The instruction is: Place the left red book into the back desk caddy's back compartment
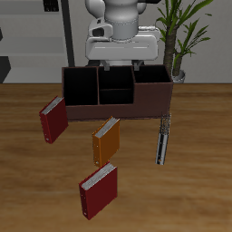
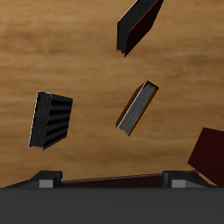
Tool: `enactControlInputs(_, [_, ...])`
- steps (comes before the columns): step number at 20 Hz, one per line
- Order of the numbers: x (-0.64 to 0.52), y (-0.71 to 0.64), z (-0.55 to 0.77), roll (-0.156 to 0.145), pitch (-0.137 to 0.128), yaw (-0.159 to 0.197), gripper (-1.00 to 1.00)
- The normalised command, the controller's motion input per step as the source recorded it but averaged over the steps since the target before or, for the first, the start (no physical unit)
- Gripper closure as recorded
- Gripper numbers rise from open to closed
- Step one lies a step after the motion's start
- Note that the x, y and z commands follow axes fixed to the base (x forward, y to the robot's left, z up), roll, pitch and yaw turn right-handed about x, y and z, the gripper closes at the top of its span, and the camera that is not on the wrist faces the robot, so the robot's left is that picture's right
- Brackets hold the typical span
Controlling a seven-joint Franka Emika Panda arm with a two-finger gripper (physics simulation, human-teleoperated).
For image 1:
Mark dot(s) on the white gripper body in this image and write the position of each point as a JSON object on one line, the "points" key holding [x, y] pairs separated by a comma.
{"points": [[120, 50]]}

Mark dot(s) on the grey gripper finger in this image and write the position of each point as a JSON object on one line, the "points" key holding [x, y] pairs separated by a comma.
{"points": [[137, 65], [105, 65]]}

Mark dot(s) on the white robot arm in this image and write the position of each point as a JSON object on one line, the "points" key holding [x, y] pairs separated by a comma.
{"points": [[120, 21]]}

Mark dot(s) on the dark brown desk caddy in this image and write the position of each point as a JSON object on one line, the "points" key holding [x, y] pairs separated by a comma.
{"points": [[151, 99]]}

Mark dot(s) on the red book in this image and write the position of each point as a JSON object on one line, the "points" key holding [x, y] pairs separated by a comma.
{"points": [[101, 193], [56, 120]]}

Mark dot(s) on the orange book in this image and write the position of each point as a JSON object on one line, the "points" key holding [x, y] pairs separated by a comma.
{"points": [[108, 142]]}

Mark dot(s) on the black and silver book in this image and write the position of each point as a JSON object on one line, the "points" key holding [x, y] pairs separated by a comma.
{"points": [[162, 145]]}

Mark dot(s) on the green pot plant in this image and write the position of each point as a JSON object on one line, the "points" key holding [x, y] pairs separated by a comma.
{"points": [[170, 39]]}

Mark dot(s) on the black items on shelf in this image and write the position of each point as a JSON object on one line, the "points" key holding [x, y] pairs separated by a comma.
{"points": [[50, 5]]}

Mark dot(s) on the black vertical post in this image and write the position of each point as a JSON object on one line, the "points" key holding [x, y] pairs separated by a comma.
{"points": [[67, 33]]}

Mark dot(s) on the black block by wall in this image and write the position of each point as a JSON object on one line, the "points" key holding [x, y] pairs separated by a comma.
{"points": [[4, 69]]}

